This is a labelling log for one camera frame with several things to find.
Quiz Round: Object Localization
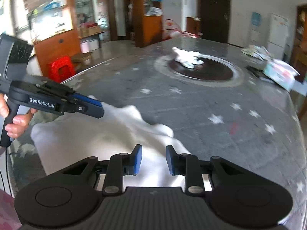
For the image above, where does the cream fleece garment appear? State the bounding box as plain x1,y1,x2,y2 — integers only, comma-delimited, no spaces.
31,103,188,187

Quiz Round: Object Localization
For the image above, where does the person left hand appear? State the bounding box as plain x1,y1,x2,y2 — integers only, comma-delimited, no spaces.
1,94,38,139

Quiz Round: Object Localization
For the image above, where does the red plastic stool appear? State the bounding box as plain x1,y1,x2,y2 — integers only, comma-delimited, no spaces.
48,56,76,83

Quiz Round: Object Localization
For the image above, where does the orange glass display cabinet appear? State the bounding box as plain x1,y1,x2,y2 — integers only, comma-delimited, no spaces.
23,0,81,77

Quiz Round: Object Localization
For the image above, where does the small white baby garment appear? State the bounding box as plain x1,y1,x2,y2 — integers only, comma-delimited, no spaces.
172,47,204,69

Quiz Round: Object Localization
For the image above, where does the pink play tent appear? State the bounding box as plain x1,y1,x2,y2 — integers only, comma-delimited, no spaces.
162,19,198,40

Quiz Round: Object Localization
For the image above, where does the brown wooden shelf cabinet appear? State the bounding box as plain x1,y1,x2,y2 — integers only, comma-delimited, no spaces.
123,0,163,48

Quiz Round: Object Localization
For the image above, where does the black flat remote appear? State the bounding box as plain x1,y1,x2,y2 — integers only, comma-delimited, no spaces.
246,66,275,84

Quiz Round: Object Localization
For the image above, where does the tissue pack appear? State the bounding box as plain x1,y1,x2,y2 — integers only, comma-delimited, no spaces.
263,59,299,92

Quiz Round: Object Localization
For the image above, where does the floral patterned cloth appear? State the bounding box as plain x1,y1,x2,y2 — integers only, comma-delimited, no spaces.
241,45,274,61

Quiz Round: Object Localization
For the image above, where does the white refrigerator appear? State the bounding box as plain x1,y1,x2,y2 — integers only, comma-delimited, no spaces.
266,13,289,60

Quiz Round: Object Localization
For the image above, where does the water dispenser with bottle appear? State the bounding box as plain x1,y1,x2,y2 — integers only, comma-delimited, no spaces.
248,12,262,45

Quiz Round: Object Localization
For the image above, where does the dark wooden door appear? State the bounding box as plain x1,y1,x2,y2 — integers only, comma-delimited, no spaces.
197,0,231,43

